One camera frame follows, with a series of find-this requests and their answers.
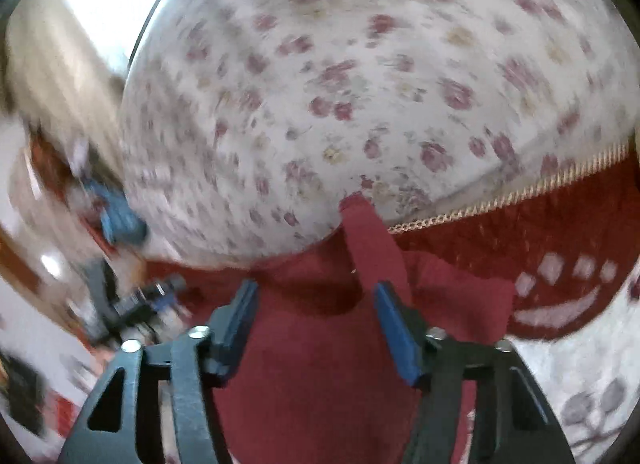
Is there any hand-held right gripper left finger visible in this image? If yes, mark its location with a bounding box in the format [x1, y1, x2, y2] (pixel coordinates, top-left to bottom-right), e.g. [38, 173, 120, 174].
[59, 279, 261, 464]

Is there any teal bag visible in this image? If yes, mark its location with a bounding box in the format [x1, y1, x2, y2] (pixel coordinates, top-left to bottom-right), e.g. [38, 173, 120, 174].
[85, 181, 148, 247]

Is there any maroon sweater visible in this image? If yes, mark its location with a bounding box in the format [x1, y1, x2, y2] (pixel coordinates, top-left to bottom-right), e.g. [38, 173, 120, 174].
[145, 191, 516, 464]

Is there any floral print quilt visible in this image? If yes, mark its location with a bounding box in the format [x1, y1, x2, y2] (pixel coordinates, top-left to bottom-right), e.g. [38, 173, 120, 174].
[120, 0, 638, 265]

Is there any floral fleece blanket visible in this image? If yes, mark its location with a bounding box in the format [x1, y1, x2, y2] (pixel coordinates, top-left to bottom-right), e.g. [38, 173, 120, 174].
[387, 139, 640, 464]

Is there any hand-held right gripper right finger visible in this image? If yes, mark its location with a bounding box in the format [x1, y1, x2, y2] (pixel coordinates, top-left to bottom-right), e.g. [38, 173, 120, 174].
[374, 281, 576, 464]

